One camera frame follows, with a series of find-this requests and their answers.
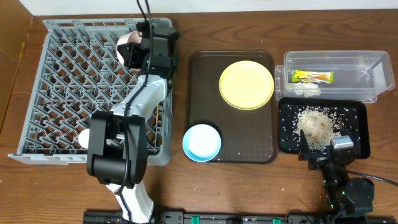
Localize dark brown serving tray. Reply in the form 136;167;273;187
187;51;279;164

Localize black rectangular tray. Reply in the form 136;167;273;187
278;97;371;159

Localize grey plastic dish rack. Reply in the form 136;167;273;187
12;18;173;166

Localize yellow round plate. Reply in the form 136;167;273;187
218;60;274;111

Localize clear plastic bin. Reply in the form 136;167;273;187
274;50;395;103

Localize wooden chopstick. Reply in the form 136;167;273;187
156;104;160;125

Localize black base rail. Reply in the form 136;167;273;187
81;210;397;224

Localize green snack wrapper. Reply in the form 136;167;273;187
292;70;334;84

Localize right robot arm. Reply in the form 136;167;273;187
298;123;374;223

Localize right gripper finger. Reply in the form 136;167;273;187
298;129;311;161
338;123;358;144

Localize light blue bowl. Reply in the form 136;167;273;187
182;124;221;162

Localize rice food waste pile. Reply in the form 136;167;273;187
281;105;361;153

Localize white pink bowl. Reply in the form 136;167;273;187
116;31;142;68

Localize white tissue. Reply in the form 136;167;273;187
287;82;321;98

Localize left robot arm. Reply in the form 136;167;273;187
78;19;179;223

